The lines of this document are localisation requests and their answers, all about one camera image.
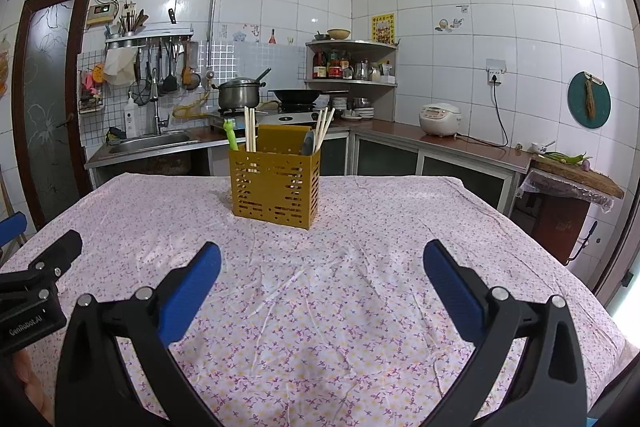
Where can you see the pale blue spoon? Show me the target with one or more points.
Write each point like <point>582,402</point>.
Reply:
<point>309,142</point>

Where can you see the metal faucet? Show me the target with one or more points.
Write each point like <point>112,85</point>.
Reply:
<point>157,107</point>

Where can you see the white corner shelf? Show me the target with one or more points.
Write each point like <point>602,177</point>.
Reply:
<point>350,82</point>

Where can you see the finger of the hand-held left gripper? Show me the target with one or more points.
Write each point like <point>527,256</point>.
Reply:
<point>12,229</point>
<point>55,252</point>

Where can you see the wooden frosted glass door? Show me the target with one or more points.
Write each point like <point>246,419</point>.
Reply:
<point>50,107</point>

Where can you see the white cup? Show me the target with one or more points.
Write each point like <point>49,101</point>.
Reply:
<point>539,148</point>

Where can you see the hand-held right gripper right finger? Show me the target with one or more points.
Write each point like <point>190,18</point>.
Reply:
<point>452,292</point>

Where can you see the black slotted spatula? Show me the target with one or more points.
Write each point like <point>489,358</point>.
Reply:
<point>170,79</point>

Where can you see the steel sink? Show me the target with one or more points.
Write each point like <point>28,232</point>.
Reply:
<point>150,144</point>

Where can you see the white rice cooker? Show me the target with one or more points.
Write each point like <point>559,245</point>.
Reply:
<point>439,119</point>

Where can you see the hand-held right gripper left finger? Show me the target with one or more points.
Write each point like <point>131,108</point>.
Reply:
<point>192,287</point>

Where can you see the green vegetables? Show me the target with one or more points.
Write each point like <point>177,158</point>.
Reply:
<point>567,157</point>

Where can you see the mesh strainer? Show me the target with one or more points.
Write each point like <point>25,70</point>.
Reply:
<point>137,89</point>

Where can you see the small plastic covered table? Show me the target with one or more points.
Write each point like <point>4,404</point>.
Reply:
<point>565,212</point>

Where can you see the orange plastic bag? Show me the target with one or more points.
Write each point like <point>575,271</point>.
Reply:
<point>3,67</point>

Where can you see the white soap bottle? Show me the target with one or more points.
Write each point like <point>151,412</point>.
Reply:
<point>131,119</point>

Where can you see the red sauce jar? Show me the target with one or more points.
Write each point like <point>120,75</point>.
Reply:
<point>336,71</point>

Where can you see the stack of white bowls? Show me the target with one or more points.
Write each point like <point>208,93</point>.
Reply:
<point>340,103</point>

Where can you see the white wall socket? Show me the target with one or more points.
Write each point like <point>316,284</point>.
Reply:
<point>495,72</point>

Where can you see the round green cutting board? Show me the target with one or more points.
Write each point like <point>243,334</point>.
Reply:
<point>575,102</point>

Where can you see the metal utensil cup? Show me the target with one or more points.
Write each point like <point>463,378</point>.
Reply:
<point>131,24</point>

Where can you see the ceramic bowl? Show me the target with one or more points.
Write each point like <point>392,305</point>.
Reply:
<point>339,34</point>

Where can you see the floral tablecloth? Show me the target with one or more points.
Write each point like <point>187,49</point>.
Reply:
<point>325,282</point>

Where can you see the brown hanging brush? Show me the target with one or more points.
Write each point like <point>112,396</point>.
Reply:
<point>591,97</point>

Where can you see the wooden chopping block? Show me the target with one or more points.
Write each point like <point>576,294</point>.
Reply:
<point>575,174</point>

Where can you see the white cloth bag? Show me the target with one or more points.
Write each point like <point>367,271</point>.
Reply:
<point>119,66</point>

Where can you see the white base cabinet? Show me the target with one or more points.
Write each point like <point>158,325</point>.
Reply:
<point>425,167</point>

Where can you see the black wok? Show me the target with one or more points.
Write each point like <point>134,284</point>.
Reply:
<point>297,95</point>

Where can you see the metal wall rack shelf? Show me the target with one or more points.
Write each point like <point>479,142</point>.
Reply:
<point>150,34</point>

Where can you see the yellow wall poster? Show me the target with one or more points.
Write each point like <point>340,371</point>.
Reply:
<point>383,28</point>

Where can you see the gas stove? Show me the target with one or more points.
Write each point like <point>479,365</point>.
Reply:
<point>280,116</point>

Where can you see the yellow slotted utensil holder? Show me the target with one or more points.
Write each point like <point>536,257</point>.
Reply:
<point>275,187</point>

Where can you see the beige wall controller box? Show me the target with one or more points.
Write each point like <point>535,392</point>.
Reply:
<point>101,14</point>

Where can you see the person's left hand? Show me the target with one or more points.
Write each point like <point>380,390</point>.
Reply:
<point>32,387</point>

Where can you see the metal kettle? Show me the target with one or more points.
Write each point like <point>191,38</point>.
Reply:
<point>362,71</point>

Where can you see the dark sauce bottle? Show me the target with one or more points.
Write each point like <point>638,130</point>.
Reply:
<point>318,66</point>

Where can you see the steel pot with lid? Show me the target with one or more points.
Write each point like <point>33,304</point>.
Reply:
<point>239,96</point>

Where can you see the white plate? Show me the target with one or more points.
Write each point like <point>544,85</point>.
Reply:
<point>361,113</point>

